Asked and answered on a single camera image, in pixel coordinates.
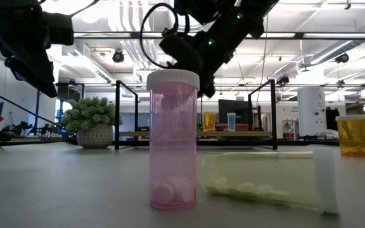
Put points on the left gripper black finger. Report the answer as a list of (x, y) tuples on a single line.
[(40, 79)]

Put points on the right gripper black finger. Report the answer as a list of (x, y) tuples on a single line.
[(208, 88)]

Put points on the orange bottle with mixed pills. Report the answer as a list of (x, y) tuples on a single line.
[(209, 122)]

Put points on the small blue pill bottle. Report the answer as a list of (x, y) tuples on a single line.
[(231, 123)]

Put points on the tall pink pill bottle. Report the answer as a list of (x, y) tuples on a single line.
[(173, 142)]

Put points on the pale green pill bottle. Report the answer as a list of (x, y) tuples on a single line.
[(258, 171)]

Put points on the orange pill bottle white cap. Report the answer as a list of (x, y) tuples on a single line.
[(353, 136)]

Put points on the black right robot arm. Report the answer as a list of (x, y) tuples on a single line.
[(252, 12)]

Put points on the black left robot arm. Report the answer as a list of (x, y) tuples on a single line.
[(11, 16)]

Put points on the black background metal stand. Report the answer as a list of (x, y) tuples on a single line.
[(38, 104)]

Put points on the black monitor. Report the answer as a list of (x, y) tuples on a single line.
[(242, 111)]

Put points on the red storage box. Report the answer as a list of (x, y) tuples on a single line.
[(242, 127)]

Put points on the green plant in patterned pot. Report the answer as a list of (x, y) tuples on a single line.
[(90, 123)]

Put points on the black ceiling spotlight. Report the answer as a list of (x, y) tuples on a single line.
[(283, 79), (341, 58), (118, 56)]

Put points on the white rack red bins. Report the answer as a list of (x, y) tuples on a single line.
[(290, 130)]

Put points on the white square column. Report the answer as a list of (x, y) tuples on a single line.
[(310, 111)]

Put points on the overhead LED light bar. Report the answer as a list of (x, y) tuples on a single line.
[(328, 35)]

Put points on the gray table mat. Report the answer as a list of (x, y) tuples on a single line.
[(74, 190)]

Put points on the white crumpled cloth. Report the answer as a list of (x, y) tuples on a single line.
[(328, 134)]

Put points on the wooden shelf black metal frame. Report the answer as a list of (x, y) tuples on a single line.
[(233, 134)]

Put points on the black aluminium rig frame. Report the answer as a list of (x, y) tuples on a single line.
[(309, 144)]

